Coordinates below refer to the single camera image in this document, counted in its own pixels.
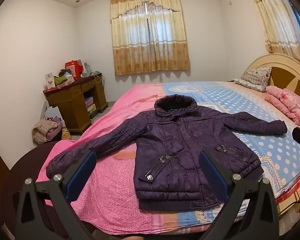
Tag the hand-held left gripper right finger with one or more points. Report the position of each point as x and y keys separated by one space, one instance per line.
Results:
x=213 y=177

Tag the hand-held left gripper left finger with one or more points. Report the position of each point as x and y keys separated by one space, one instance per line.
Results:
x=81 y=177

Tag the purple quilted jacket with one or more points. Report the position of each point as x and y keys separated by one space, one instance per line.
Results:
x=175 y=142

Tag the pile of pale clothes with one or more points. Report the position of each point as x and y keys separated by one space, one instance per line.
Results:
x=46 y=131

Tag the pink folded quilt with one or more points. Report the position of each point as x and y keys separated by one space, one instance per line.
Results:
x=287 y=102

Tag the pink and blue printed bedsheet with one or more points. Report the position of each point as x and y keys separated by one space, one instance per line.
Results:
x=110 y=195

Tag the yellow printed bag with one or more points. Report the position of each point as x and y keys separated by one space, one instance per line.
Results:
x=66 y=133

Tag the dark brown round furniture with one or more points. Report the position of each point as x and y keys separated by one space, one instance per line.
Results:
x=22 y=165

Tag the grey patterned pillow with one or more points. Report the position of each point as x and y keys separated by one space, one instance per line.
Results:
x=253 y=78

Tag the stack of colourful boxes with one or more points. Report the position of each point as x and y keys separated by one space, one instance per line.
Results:
x=91 y=107

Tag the white paper bag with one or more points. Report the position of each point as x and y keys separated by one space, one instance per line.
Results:
x=52 y=111

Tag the brown wooden desk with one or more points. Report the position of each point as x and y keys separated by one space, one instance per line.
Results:
x=75 y=105

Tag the flat red box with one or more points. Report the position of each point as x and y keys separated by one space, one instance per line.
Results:
x=62 y=85

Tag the green cloth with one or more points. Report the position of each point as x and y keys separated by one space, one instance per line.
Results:
x=60 y=80

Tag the white printed card box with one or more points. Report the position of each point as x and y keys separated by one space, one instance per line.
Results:
x=50 y=80

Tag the beige patterned window curtain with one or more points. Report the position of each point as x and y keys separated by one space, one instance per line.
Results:
x=277 y=17
x=150 y=32

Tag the red gift bag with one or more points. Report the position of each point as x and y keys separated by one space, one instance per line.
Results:
x=73 y=68

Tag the cream wooden bed frame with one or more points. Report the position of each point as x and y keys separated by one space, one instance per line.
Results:
x=265 y=61

